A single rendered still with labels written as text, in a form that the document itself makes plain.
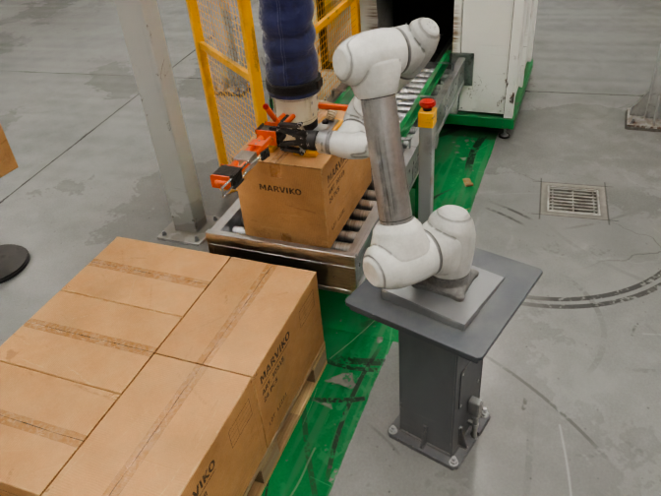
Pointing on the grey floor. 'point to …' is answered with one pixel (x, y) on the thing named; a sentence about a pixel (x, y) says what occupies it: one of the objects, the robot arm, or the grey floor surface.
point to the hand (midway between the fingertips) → (270, 135)
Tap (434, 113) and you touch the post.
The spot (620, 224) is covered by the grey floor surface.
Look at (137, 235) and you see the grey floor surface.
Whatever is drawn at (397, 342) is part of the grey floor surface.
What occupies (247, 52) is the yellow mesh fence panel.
